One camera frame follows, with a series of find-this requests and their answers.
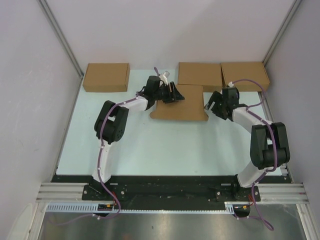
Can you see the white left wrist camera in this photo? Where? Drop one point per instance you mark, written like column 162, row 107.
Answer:
column 164, row 77

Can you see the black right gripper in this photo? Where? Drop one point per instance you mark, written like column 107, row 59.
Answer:
column 215, row 97

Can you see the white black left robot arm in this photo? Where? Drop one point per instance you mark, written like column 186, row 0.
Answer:
column 111, row 122

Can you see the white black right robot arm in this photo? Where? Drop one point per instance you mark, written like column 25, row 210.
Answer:
column 269, row 145

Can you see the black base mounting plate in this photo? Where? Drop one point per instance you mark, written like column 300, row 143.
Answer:
column 176, row 203

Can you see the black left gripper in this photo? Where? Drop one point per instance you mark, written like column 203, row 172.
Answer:
column 176, row 96

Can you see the white slotted cable duct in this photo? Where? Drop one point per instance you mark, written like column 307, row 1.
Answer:
column 103, row 208

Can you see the aluminium corner post left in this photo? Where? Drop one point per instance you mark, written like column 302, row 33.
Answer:
column 48, row 13

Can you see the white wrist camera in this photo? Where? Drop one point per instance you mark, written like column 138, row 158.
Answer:
column 231, row 85
column 164, row 77

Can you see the aluminium corner post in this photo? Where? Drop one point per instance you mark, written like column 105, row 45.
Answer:
column 294, row 8
column 48, row 13

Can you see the aluminium corner post right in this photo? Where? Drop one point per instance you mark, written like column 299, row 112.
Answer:
column 294, row 8

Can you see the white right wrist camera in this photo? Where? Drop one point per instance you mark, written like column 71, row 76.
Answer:
column 231, row 85

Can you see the cardboard box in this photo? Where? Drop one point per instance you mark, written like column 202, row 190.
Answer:
column 189, row 109
column 255, row 71
column 207, row 75
column 106, row 77

